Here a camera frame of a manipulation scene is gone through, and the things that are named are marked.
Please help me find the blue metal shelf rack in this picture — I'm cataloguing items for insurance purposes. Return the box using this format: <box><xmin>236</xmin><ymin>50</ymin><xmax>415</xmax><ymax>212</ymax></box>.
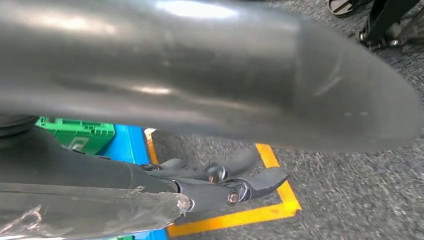
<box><xmin>95</xmin><ymin>124</ymin><xmax>169</xmax><ymax>240</ymax></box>

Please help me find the green plastic crate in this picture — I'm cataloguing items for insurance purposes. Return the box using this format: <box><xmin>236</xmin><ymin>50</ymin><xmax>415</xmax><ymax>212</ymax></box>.
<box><xmin>35</xmin><ymin>116</ymin><xmax>116</xmax><ymax>156</ymax></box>

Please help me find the black metal stand frame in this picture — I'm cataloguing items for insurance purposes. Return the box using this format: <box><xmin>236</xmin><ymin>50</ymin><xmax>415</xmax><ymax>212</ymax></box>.
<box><xmin>357</xmin><ymin>0</ymin><xmax>424</xmax><ymax>51</ymax></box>

